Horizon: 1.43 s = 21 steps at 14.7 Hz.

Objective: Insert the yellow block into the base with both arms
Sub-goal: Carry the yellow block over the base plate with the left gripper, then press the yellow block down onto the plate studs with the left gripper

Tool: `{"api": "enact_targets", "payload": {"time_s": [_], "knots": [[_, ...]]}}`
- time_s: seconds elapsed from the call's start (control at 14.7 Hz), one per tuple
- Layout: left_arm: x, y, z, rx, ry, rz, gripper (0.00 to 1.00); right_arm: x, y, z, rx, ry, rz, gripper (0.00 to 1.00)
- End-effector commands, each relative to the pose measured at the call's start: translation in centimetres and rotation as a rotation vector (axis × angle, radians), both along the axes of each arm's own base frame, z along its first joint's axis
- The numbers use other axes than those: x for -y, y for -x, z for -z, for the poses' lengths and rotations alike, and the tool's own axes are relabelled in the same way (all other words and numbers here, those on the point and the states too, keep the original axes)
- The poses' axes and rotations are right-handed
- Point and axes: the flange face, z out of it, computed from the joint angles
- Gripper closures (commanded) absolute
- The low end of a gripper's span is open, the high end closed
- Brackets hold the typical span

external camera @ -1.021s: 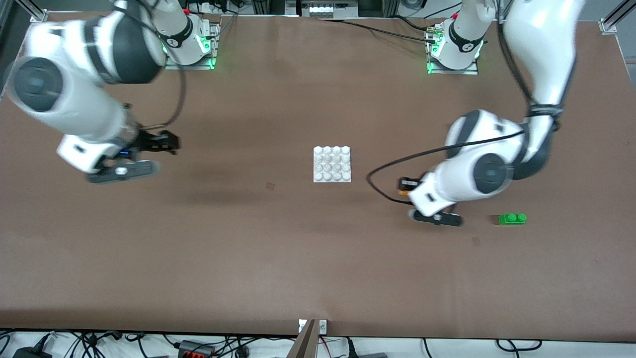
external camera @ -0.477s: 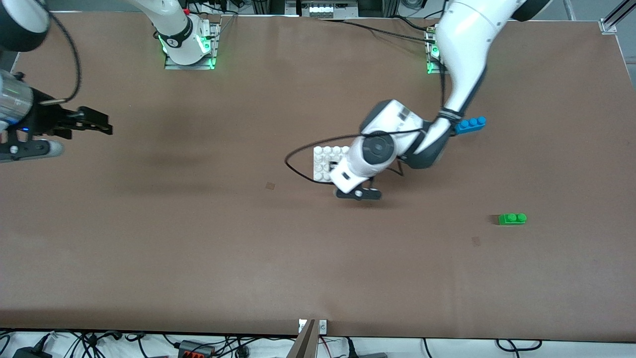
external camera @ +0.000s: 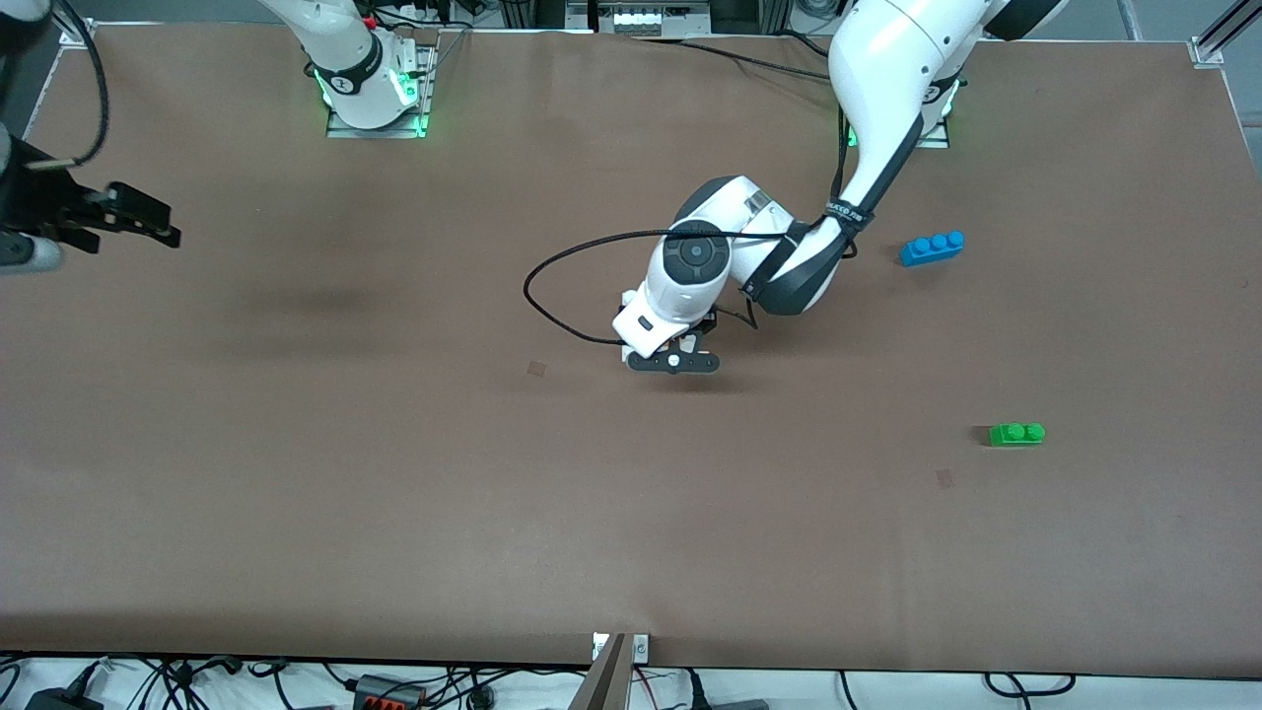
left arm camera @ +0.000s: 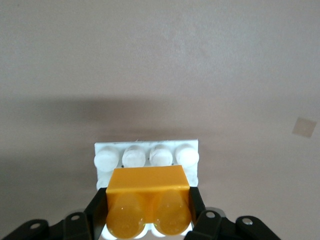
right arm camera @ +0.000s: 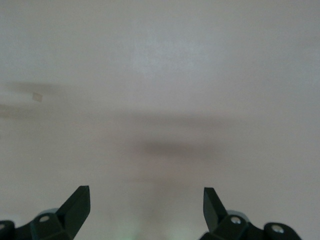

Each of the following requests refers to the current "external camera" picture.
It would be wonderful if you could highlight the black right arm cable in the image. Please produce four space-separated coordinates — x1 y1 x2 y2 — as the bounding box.
30 0 108 171

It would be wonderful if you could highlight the white power strip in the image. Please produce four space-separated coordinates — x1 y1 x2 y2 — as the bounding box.
596 0 712 38

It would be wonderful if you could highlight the black power brick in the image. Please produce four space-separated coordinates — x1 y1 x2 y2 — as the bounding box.
24 661 105 710

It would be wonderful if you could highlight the blue toy block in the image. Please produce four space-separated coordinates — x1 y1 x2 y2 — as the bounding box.
899 230 966 268

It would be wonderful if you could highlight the looped black floor cable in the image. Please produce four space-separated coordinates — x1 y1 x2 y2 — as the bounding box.
984 672 1077 698

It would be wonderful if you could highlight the black red power adapter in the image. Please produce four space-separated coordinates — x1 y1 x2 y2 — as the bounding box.
352 674 428 710

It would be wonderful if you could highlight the long black table cable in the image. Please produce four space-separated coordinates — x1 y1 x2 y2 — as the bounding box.
631 35 834 82

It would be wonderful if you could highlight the thin grey base cable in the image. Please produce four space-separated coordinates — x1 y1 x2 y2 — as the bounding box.
422 27 475 111

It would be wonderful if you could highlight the black floor plug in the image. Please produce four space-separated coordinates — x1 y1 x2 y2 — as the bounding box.
684 670 771 710

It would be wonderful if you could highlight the brown wooden beam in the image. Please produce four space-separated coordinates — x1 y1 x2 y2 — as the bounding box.
569 633 633 710

